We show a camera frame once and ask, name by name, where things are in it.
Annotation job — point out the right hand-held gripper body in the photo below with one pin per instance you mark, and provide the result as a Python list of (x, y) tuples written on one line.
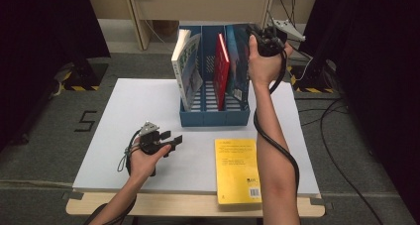
[(270, 40)]

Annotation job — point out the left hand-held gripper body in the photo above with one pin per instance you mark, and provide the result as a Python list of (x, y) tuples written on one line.
[(148, 139)]

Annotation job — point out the teal book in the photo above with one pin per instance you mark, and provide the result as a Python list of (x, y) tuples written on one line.
[(237, 66)]

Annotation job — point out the blue file rack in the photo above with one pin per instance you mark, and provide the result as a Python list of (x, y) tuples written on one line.
[(208, 117)]

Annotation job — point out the red book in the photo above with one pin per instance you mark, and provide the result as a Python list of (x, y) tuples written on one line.
[(221, 73)]

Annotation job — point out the white picture book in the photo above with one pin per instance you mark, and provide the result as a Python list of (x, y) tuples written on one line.
[(185, 69)]

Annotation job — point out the yellow book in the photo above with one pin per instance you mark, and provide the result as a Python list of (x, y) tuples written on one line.
[(236, 172)]

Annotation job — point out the person's left hand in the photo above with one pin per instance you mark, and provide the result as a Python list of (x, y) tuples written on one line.
[(145, 164)]

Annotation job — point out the person's right hand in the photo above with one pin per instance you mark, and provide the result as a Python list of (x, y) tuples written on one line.
[(264, 69)]

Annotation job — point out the beige wooden desk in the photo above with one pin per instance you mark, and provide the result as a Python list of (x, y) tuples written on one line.
[(204, 3)]

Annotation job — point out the stand base with hazard tape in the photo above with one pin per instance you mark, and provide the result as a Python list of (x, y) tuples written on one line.
[(313, 79), (84, 74)]

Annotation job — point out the black curtain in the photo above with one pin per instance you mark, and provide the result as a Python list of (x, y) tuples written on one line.
[(39, 46), (379, 69)]

